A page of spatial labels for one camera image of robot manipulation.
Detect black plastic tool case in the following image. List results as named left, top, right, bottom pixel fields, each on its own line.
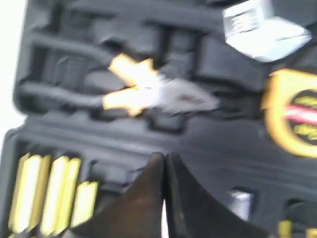
left=0, top=0, right=317, bottom=238

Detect clear voltage tester screwdriver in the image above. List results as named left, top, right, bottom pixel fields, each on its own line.
left=229, top=190, right=254, bottom=221

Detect middle yellow black screwdriver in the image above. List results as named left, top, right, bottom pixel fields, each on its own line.
left=40, top=156, right=81, bottom=237

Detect orange black pliers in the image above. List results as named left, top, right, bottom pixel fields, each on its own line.
left=19, top=53, right=220, bottom=117

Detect yellow tape measure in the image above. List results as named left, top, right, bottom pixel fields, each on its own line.
left=262, top=68, right=317, bottom=158

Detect yellow utility knife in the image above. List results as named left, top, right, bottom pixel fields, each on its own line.
left=278, top=201, right=317, bottom=238

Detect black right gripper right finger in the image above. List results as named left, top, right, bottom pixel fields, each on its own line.
left=165, top=152, right=272, bottom=238

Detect large yellow black screwdriver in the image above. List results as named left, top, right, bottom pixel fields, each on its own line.
left=8, top=153, right=51, bottom=238

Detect silver adjustable wrench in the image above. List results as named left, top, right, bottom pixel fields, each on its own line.
left=222, top=0, right=313, bottom=62

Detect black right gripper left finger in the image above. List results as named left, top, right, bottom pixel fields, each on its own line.
left=71, top=152, right=165, bottom=238

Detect small yellow black screwdriver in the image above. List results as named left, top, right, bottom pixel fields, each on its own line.
left=71, top=181, right=99, bottom=227

